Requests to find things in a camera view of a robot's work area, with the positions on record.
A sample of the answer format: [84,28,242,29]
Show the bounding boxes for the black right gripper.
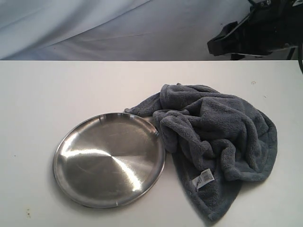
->
[207,0,299,60]

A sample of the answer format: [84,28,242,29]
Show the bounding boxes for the grey-blue fleece towel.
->
[125,84,277,222]

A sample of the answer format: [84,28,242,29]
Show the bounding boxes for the round stainless steel plate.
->
[53,113,166,209]

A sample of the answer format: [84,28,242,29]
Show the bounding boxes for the white printed clothing care label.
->
[192,169,214,191]

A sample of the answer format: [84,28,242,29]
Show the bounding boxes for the white backdrop sheet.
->
[0,0,250,61]

